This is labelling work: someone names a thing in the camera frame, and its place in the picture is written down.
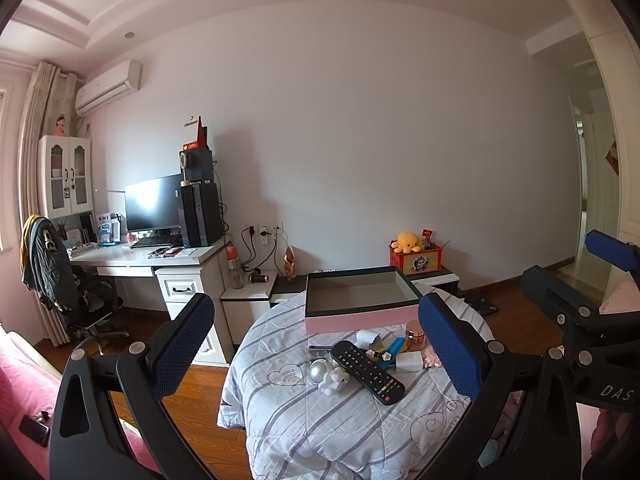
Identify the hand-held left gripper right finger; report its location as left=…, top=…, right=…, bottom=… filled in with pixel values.
left=417, top=292, right=583, bottom=480

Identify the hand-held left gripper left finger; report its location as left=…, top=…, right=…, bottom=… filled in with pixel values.
left=48, top=292, right=218, bottom=480

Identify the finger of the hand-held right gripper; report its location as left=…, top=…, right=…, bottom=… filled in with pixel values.
left=522, top=266, right=608, bottom=346
left=585, top=230, right=640, bottom=273

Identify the rose gold jar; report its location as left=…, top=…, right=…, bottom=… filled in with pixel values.
left=404, top=319, right=427, bottom=351

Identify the black remote control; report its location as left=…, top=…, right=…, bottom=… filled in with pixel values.
left=330, top=340, right=405, bottom=407

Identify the pink box with green rim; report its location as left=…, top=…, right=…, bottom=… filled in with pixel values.
left=304, top=266, right=422, bottom=335

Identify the white bear figurine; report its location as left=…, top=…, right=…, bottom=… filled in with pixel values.
left=320, top=366, right=351, bottom=395

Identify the silver ball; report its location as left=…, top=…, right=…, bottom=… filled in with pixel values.
left=307, top=360, right=332, bottom=386

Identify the black bathroom scale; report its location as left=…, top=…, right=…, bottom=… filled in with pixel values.
left=462, top=296, right=500, bottom=317

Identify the white door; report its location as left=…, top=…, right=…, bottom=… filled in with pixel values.
left=587, top=87, right=621, bottom=241

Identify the white nightstand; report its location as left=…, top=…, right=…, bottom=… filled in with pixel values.
left=220, top=270, right=278, bottom=358

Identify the red orange storage box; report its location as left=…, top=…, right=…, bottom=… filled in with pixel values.
left=389, top=244, right=442, bottom=276

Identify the water bottle with orange cap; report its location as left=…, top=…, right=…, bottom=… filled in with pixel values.
left=226, top=245, right=246, bottom=290

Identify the black office chair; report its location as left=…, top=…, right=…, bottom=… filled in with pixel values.
left=22, top=215, right=131, bottom=356

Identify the white desk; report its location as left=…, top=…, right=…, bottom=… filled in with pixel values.
left=67, top=234, right=236, bottom=366

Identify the yellow octopus plush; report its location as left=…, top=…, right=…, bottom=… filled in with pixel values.
left=391, top=231, right=423, bottom=254

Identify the black computer tower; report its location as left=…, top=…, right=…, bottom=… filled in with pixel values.
left=180, top=181, right=223, bottom=248

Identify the blue white box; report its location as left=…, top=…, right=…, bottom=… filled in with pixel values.
left=96, top=211, right=121, bottom=246

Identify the black computer monitor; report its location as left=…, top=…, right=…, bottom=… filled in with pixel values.
left=124, top=174, right=183, bottom=248

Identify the striped white blanket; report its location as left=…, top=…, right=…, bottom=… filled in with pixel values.
left=217, top=290, right=496, bottom=480

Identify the black jacket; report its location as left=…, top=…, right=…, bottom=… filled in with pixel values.
left=21, top=215, right=73, bottom=311

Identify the black phone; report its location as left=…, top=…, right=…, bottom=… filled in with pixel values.
left=19, top=414, right=52, bottom=447

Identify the black speaker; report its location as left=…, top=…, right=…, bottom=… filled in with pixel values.
left=180, top=147, right=213, bottom=184

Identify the white glass-door cabinet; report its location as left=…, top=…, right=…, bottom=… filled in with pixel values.
left=37, top=135, right=94, bottom=221

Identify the white air conditioner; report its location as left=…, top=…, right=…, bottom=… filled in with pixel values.
left=75, top=59, right=143, bottom=115

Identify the black power cable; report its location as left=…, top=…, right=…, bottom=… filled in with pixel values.
left=267, top=232, right=281, bottom=276
left=241, top=230, right=256, bottom=273

